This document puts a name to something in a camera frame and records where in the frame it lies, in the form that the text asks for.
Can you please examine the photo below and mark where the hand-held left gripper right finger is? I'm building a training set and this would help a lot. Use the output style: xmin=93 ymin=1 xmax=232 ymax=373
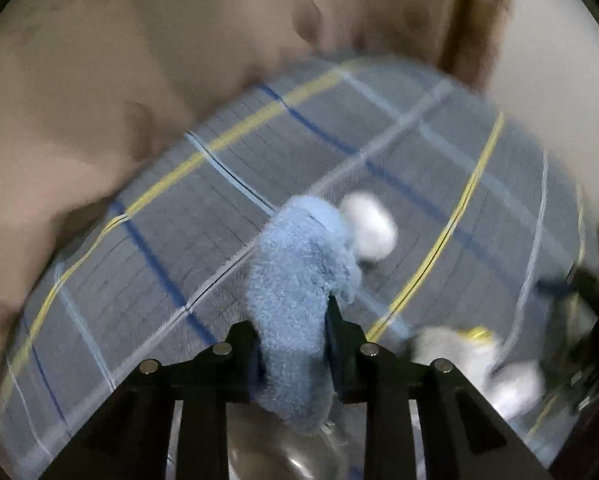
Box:
xmin=324 ymin=294 xmax=555 ymax=480

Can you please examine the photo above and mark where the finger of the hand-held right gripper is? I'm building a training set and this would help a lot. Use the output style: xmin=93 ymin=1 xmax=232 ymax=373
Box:
xmin=537 ymin=272 xmax=580 ymax=301

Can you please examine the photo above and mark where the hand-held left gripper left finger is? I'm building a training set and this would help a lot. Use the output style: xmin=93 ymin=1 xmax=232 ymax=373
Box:
xmin=39 ymin=321 xmax=262 ymax=480

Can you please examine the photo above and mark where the light blue fluffy sock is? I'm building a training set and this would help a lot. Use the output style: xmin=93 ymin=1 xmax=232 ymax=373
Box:
xmin=244 ymin=195 xmax=364 ymax=436

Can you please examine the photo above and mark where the white and yellow sock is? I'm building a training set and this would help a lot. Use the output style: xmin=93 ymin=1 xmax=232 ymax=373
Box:
xmin=408 ymin=326 xmax=546 ymax=417

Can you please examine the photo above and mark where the small white ball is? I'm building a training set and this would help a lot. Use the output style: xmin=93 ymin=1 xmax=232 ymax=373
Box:
xmin=339 ymin=191 xmax=399 ymax=262

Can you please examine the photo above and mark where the stainless steel bowl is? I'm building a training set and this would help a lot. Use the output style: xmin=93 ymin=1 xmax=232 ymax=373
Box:
xmin=224 ymin=400 xmax=370 ymax=480

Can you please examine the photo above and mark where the grey plaid bed sheet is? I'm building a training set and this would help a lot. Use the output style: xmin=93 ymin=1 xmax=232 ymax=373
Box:
xmin=0 ymin=55 xmax=599 ymax=480

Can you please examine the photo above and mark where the beige leaf print curtain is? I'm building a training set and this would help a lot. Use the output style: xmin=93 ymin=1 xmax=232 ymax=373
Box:
xmin=0 ymin=0 xmax=517 ymax=391

